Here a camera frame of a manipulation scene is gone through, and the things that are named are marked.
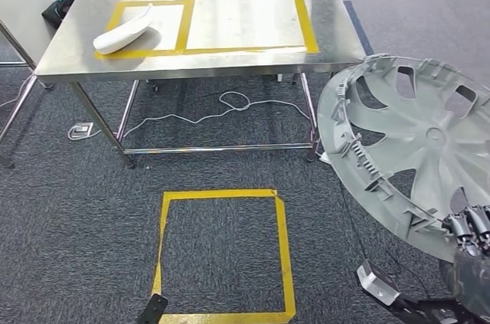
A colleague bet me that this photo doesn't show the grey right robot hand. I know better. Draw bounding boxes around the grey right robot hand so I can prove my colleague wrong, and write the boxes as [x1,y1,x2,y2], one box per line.
[439,205,490,320]

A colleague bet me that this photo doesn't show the silver plastic wheel hubcap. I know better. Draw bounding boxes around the silver plastic wheel hubcap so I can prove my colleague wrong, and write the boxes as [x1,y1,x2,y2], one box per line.
[317,54,490,264]

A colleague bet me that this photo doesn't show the stainless steel workbench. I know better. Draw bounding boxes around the stainless steel workbench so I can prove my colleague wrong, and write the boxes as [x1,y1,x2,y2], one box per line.
[34,0,366,171]

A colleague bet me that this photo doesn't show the white curved plastic part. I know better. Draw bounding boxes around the white curved plastic part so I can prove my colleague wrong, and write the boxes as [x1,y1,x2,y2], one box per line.
[93,3,153,56]

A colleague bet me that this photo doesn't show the yellow floor tape square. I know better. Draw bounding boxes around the yellow floor tape square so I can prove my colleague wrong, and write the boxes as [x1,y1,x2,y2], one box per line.
[151,188,296,324]

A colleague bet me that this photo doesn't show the yellow tape rectangles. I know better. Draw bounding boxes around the yellow tape rectangles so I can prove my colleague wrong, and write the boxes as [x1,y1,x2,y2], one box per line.
[95,0,320,61]

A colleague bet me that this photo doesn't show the silver floor socket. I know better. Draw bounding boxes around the silver floor socket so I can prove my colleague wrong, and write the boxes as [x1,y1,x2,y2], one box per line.
[68,122,93,141]

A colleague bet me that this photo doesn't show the black bag with teal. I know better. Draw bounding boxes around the black bag with teal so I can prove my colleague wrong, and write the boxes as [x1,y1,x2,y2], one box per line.
[41,0,78,30]

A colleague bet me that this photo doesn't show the white desk with steel legs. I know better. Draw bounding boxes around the white desk with steel legs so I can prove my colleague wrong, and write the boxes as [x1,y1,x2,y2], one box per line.
[0,0,54,171]

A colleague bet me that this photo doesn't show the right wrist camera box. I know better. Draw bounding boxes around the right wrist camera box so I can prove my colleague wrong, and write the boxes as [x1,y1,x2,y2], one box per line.
[357,260,401,307]

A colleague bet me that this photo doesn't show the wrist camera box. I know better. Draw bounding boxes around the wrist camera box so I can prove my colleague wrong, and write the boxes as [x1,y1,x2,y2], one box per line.
[357,260,401,307]
[137,294,168,324]

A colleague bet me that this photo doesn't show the white floor cable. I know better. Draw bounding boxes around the white floor cable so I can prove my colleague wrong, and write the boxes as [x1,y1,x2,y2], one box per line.
[91,90,311,139]

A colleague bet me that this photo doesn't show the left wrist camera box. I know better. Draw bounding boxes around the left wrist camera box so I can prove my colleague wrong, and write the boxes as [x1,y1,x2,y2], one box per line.
[137,294,168,324]

